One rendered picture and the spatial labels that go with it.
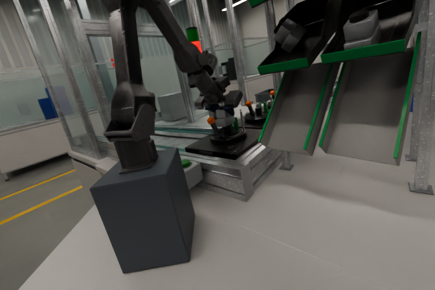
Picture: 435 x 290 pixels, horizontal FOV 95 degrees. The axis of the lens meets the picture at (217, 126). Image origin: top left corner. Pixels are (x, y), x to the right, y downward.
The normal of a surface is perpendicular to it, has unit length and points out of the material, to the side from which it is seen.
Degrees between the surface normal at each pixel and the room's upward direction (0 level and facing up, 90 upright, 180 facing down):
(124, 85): 68
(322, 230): 0
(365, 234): 0
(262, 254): 0
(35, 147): 90
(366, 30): 115
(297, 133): 45
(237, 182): 90
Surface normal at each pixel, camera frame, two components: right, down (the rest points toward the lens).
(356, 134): -0.66, -0.46
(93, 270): -0.18, -0.95
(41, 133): 0.72, 0.04
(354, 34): -0.60, 0.68
